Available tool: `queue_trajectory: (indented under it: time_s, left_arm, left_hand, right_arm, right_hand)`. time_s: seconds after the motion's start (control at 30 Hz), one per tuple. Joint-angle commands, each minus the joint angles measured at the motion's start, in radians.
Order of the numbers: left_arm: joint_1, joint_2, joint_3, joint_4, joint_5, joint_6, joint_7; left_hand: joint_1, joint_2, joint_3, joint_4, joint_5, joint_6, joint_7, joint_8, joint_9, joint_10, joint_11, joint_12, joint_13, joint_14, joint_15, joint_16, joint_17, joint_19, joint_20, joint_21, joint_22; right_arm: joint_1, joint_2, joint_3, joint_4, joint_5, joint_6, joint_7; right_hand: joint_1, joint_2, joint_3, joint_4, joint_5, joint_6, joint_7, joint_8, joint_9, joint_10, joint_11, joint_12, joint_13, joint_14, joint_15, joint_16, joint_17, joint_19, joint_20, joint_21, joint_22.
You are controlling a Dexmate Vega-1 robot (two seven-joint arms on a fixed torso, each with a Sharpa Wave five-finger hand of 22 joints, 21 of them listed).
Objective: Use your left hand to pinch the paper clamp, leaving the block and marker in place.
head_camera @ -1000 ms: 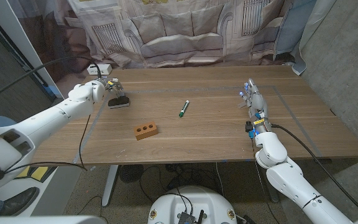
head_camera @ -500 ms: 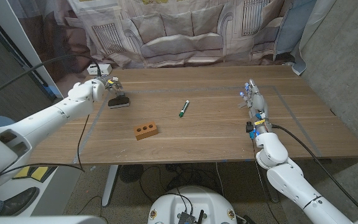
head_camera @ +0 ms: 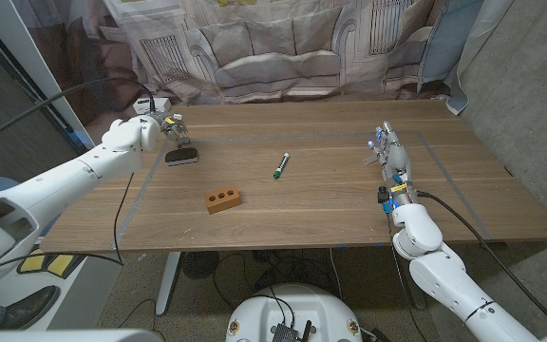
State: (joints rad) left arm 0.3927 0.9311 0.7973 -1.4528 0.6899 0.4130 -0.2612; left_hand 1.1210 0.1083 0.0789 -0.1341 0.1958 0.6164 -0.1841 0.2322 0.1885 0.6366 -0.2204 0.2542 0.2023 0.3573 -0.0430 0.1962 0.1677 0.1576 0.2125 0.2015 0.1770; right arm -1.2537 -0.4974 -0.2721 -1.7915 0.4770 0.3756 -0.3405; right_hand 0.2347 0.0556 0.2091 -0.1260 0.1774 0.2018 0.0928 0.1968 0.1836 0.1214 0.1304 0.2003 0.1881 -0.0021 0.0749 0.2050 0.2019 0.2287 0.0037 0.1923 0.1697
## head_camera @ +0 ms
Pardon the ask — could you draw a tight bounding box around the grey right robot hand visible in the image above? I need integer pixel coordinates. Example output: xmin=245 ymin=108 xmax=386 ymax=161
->
xmin=367 ymin=120 xmax=417 ymax=204

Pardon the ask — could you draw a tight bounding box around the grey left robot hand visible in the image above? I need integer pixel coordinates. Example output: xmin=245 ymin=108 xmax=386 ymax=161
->
xmin=159 ymin=112 xmax=193 ymax=148

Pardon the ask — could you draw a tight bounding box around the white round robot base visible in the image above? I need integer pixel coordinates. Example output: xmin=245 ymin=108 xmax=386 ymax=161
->
xmin=225 ymin=283 xmax=364 ymax=342

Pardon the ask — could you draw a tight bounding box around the orange block with three holes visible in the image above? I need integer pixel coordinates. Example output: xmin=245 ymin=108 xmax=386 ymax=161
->
xmin=203 ymin=185 xmax=243 ymax=216

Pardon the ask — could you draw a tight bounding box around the green marker pen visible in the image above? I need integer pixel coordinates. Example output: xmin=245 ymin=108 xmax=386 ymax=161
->
xmin=273 ymin=152 xmax=291 ymax=181

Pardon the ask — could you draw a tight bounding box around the white power strip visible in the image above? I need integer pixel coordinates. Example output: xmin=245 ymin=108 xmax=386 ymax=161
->
xmin=132 ymin=97 xmax=173 ymax=116

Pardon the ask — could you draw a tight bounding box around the black felt eraser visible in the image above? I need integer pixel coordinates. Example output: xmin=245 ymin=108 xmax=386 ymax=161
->
xmin=164 ymin=146 xmax=199 ymax=167

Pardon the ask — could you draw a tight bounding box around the grey tape rectangle outline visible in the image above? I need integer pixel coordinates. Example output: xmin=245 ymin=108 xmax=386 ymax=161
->
xmin=111 ymin=130 xmax=493 ymax=251

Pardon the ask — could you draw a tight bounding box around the printed sofa backdrop curtain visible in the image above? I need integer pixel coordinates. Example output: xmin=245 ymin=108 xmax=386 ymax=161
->
xmin=14 ymin=0 xmax=517 ymax=118

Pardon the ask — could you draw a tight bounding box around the round black floor fan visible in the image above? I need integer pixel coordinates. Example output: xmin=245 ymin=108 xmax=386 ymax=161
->
xmin=181 ymin=250 xmax=221 ymax=280

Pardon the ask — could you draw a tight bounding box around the white upright panel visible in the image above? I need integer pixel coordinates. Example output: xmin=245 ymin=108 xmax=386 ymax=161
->
xmin=0 ymin=0 xmax=109 ymax=157

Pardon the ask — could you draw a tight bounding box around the white table leg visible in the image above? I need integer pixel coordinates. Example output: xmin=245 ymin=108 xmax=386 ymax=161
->
xmin=155 ymin=251 xmax=182 ymax=317

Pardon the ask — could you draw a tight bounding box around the white floor platform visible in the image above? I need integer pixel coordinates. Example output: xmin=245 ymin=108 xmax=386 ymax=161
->
xmin=0 ymin=246 xmax=125 ymax=332

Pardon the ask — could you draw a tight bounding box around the black electronics module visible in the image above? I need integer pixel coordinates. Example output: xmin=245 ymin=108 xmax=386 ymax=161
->
xmin=271 ymin=320 xmax=313 ymax=342

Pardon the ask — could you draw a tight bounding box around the person leg with dark shoe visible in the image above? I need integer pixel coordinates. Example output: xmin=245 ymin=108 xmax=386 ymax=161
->
xmin=0 ymin=284 xmax=61 ymax=333

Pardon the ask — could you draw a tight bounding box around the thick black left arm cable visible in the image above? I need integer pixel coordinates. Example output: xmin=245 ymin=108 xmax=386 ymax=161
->
xmin=0 ymin=77 xmax=158 ymax=154

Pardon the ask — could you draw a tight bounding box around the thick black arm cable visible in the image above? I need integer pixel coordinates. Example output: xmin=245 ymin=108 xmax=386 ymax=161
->
xmin=415 ymin=190 xmax=547 ymax=332
xmin=0 ymin=77 xmax=158 ymax=154

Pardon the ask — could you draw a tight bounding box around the thin left wrist cable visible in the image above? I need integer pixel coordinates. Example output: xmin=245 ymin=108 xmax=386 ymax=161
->
xmin=0 ymin=171 xmax=136 ymax=270

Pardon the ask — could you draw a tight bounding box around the thin wrist cable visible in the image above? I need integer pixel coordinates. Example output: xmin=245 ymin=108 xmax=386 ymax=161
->
xmin=386 ymin=213 xmax=420 ymax=342
xmin=0 ymin=171 xmax=136 ymax=270

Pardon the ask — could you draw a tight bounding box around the thin right wrist cable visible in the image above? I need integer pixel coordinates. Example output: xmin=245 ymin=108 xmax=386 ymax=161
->
xmin=386 ymin=213 xmax=420 ymax=342

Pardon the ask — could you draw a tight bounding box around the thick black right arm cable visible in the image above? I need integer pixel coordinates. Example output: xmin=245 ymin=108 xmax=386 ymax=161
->
xmin=415 ymin=190 xmax=547 ymax=332

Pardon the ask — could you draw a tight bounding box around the black floor cable tangle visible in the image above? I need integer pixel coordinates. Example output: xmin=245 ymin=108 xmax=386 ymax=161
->
xmin=211 ymin=249 xmax=341 ymax=310

